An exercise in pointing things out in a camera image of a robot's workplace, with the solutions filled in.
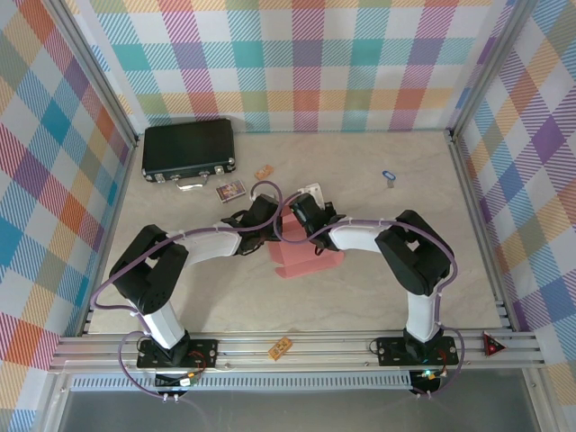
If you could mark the pink paper box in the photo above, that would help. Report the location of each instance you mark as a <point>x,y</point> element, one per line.
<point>301,263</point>

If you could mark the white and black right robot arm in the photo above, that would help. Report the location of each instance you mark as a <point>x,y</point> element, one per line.
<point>420,315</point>

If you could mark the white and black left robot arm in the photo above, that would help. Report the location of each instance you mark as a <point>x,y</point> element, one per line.
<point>164,326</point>

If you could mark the purple card box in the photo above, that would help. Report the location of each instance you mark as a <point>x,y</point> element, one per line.
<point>230,190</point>

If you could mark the plain orange small box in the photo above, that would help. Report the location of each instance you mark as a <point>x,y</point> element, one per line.
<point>264,172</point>

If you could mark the orange small box with print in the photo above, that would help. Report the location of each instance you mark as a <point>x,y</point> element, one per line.
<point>280,349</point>

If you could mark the blue key tag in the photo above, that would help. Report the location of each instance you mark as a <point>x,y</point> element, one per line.
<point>388,174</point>

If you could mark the black briefcase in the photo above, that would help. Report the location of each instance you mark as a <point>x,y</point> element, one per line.
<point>186,146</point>

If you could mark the black electronics board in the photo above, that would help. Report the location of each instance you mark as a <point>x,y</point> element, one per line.
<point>177,381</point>
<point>425,380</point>

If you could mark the red triangle button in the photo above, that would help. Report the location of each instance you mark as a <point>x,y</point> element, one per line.
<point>493,347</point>

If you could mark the aluminium front frame rail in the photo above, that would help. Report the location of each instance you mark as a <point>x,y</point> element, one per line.
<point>337,351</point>

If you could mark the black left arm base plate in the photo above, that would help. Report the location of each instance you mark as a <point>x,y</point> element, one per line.
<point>204,353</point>

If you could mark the aluminium side rail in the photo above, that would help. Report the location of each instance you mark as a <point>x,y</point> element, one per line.
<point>108,234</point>
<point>465,180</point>

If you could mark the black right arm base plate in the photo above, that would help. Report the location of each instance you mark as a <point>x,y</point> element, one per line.
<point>389,351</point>

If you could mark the aluminium frame post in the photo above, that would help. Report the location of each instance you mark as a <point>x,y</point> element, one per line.
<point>92,67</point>
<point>486,67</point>

